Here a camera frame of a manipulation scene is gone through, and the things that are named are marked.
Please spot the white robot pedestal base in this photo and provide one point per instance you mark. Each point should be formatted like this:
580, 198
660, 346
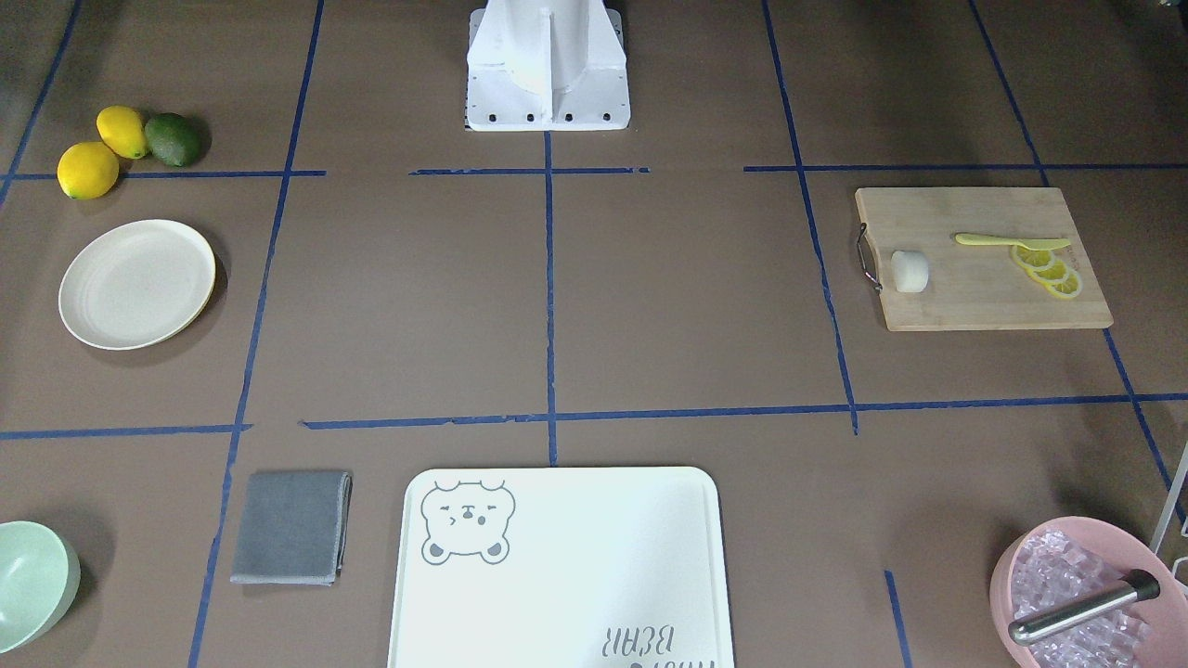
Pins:
546, 66

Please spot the yellow lemon outer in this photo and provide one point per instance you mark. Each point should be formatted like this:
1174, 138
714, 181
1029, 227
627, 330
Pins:
87, 170

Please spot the lemon slice middle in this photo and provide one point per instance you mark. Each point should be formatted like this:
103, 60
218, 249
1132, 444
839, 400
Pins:
1053, 274

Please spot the mint green bowl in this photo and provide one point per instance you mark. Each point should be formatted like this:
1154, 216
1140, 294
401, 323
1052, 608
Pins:
40, 574

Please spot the green avocado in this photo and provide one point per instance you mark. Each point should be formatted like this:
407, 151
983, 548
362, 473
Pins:
173, 140

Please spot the wooden cutting board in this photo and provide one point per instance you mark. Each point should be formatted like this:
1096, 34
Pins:
974, 288

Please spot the yellow plastic knife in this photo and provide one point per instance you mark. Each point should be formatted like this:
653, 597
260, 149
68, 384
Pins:
973, 239

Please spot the metal scoop handle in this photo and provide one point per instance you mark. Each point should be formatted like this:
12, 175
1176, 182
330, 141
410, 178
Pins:
1133, 587

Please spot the pink bowl with ice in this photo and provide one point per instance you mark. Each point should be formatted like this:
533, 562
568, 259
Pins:
1074, 556

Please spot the yellow lemon near avocado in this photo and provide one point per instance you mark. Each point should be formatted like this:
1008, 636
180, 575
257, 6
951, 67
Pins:
122, 129

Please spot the cream round plate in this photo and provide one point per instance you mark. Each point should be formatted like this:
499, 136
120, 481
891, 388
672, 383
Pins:
137, 285

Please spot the grey folded cloth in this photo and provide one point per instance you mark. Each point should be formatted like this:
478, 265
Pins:
292, 528

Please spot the white bear tray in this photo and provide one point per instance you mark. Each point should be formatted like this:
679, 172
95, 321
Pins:
561, 567

